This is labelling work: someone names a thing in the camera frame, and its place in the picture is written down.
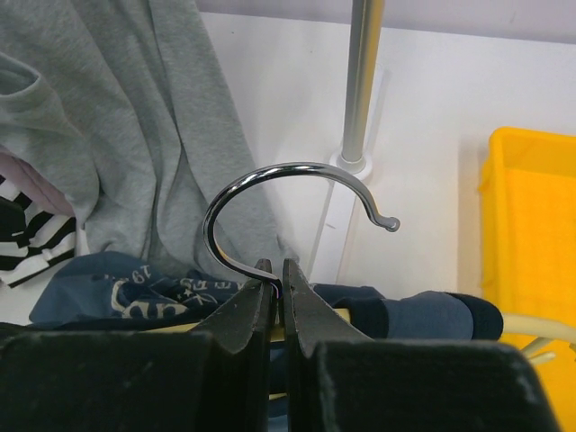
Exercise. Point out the black white striped tank top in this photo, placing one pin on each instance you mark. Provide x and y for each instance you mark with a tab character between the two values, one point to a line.
33	240

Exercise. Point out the silver white clothes rack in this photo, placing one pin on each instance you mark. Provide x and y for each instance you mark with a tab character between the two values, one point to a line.
364	82

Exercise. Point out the blue printed tank top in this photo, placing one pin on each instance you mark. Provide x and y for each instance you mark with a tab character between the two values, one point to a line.
113	291

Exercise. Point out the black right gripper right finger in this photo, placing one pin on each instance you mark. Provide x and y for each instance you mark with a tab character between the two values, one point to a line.
339	379

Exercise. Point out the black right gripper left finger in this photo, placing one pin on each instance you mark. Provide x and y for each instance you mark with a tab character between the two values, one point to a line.
209	375

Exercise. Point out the mauve tank top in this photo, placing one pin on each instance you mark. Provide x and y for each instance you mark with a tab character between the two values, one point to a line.
24	177

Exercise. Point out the grey tank top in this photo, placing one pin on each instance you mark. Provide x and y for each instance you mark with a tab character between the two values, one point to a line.
123	107

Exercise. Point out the yellow plastic tray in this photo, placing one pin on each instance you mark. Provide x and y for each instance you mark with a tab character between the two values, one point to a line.
527	193

